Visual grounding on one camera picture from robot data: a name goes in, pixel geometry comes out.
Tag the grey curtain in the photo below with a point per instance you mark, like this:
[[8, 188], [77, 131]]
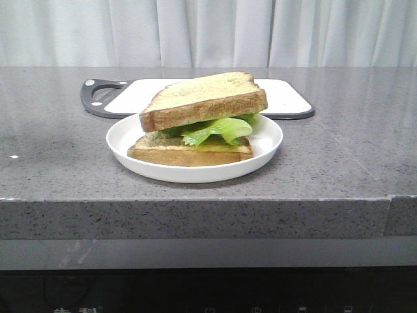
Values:
[[208, 33]]

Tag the green lettuce leaf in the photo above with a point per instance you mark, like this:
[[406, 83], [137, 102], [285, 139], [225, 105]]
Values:
[[231, 129]]

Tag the toasted bread slice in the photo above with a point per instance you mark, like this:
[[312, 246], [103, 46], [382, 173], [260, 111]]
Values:
[[158, 148], [202, 99]]

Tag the white cutting board grey rim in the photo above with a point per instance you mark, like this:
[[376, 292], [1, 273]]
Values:
[[120, 99]]

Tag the white round plate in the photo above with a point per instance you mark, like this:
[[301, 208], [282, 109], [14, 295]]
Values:
[[265, 139]]

